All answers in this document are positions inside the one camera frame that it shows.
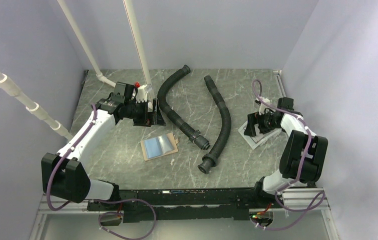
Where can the clear plastic card tray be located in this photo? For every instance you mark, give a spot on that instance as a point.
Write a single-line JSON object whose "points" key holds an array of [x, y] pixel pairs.
{"points": [[259, 139]]}

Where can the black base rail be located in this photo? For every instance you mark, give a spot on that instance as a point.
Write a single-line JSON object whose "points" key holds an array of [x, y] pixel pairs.
{"points": [[139, 205]]}

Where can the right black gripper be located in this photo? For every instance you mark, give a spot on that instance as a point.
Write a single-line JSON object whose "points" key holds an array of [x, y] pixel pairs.
{"points": [[255, 118]]}

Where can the tan leather card holder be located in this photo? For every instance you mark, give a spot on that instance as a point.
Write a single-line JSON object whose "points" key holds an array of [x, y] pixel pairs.
{"points": [[159, 146]]}

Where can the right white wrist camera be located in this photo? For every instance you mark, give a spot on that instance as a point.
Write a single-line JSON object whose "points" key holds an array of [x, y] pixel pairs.
{"points": [[263, 101]]}

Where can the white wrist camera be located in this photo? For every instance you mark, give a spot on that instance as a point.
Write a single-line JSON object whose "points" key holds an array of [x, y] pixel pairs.
{"points": [[263, 101], [142, 93]]}

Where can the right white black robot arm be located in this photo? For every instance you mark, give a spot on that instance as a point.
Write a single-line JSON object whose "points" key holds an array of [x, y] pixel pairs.
{"points": [[302, 160]]}

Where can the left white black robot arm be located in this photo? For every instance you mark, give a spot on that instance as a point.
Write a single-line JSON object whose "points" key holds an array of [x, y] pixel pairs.
{"points": [[64, 173]]}

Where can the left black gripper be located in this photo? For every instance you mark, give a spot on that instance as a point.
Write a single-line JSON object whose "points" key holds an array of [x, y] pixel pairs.
{"points": [[149, 119]]}

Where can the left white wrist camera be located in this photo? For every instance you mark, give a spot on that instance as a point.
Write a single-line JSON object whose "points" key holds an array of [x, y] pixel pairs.
{"points": [[142, 93]]}

